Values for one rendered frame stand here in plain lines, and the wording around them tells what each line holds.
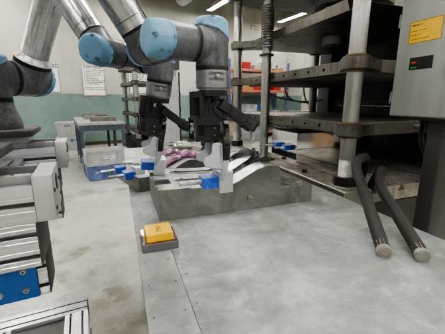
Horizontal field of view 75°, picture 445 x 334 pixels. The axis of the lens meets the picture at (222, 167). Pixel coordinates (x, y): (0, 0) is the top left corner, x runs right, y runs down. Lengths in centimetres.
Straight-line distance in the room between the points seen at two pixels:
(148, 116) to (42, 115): 730
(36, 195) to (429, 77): 114
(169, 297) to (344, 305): 29
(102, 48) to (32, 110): 739
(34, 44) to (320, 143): 135
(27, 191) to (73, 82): 758
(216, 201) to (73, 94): 745
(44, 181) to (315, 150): 135
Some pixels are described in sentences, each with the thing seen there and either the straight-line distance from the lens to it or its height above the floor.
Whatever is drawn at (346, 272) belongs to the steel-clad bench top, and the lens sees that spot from 65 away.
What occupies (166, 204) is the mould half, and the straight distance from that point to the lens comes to 82.
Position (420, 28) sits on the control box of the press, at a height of 136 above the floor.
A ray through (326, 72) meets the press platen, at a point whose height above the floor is 125.
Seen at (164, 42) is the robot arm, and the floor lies 124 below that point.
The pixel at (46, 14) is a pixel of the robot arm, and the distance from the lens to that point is 118.
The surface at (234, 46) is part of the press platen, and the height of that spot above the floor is 151.
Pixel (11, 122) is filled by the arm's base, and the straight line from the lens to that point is 114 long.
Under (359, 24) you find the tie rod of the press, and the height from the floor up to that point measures 139.
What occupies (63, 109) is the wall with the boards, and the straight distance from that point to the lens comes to 815.
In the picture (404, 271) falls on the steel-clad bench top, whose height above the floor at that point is 80.
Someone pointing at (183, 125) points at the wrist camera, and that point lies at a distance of 94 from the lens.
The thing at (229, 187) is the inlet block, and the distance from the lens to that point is 71.
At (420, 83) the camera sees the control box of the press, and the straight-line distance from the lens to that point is 120.
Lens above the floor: 113
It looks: 13 degrees down
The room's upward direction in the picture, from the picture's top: straight up
